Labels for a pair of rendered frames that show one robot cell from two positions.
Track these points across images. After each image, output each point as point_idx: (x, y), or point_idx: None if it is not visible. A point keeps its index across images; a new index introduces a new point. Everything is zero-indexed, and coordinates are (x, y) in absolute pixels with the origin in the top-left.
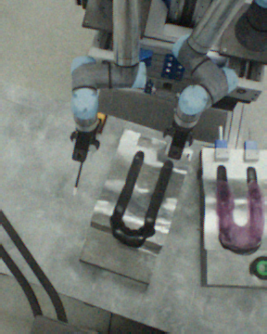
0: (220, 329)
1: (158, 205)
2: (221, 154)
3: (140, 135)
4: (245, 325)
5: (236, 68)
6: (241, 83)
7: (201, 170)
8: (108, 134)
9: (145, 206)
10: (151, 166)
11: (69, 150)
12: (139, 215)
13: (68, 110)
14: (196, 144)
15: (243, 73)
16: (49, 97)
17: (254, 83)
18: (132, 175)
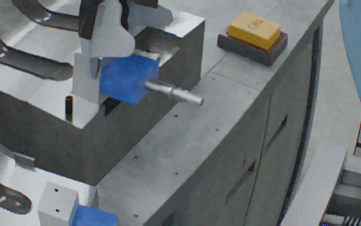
0: None
1: None
2: (53, 195)
3: (178, 47)
4: None
5: None
6: (313, 181)
7: (28, 163)
8: (219, 56)
9: None
10: (71, 46)
11: (182, 4)
12: None
13: (287, 21)
14: (135, 225)
15: (352, 216)
16: (313, 13)
17: (311, 219)
18: (64, 23)
